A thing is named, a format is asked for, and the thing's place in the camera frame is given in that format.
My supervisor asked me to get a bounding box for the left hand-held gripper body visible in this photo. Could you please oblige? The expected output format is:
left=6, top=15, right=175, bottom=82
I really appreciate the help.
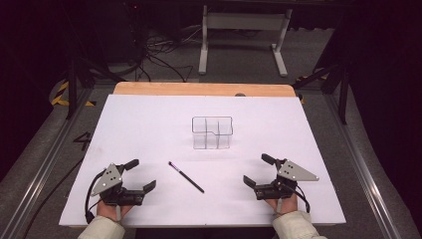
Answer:
left=91, top=162, right=146, bottom=207

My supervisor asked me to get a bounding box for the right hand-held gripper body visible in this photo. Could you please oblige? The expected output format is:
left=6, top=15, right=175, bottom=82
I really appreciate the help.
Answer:
left=253, top=159, right=320, bottom=201

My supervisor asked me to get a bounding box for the black pen with purple end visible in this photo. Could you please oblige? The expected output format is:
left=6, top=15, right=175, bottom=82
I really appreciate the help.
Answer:
left=167, top=160, right=206, bottom=194

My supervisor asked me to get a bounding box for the clear plastic divided organizer box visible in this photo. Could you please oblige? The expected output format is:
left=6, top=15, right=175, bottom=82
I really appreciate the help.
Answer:
left=191, top=116, right=234, bottom=150

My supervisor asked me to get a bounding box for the person's left hand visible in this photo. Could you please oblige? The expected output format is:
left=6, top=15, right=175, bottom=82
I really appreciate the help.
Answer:
left=97, top=202, right=134, bottom=222

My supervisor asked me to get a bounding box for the person's right hand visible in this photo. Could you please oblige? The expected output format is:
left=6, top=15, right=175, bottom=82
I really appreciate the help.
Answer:
left=265, top=193, right=299, bottom=216

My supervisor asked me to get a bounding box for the white table cover sheet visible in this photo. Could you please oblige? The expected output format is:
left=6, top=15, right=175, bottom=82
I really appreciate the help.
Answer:
left=58, top=94, right=347, bottom=229

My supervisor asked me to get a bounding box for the black tripod stand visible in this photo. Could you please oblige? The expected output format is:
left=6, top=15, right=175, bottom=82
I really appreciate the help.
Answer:
left=291, top=62, right=350, bottom=125
left=64, top=55, right=129, bottom=120

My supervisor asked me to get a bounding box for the yellow and black floor tape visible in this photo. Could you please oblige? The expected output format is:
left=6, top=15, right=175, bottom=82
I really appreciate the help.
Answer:
left=50, top=80, right=98, bottom=108

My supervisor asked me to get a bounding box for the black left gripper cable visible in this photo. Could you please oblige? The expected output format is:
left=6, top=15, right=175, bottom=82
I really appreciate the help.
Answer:
left=84, top=168, right=107, bottom=225

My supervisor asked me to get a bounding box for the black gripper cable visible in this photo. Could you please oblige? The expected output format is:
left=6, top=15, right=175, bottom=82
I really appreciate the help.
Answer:
left=84, top=168, right=107, bottom=225
left=289, top=182, right=312, bottom=214

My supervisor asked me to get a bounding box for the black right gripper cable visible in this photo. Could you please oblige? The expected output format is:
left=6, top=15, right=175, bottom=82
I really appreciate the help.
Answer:
left=289, top=182, right=312, bottom=214

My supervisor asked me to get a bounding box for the long black floor cable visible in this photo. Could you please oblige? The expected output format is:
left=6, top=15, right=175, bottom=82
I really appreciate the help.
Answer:
left=21, top=157, right=85, bottom=239

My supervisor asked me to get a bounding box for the aluminium floor rail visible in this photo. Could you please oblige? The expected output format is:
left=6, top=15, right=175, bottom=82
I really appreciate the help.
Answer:
left=0, top=87, right=96, bottom=239
left=321, top=93, right=405, bottom=239

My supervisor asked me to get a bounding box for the tangle of black floor cables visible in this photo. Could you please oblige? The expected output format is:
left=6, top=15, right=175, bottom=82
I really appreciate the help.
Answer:
left=134, top=24, right=195, bottom=84

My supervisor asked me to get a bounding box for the white metal desk frame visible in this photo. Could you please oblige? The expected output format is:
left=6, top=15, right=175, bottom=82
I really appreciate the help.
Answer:
left=197, top=4, right=294, bottom=79

